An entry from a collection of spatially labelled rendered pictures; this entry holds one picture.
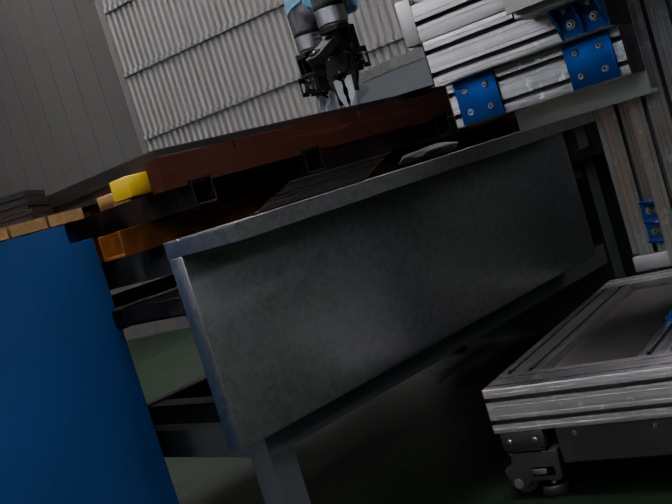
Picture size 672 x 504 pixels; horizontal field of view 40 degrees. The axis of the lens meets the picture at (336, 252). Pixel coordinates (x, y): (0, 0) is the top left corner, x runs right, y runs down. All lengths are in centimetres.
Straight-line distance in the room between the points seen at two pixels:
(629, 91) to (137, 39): 500
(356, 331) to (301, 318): 14
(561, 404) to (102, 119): 552
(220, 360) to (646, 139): 93
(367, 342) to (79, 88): 541
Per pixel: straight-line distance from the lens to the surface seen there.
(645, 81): 184
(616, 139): 198
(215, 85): 610
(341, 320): 180
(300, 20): 255
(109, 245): 183
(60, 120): 725
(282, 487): 180
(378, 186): 170
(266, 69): 584
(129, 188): 170
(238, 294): 164
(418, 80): 326
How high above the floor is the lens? 70
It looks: 4 degrees down
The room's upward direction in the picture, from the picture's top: 17 degrees counter-clockwise
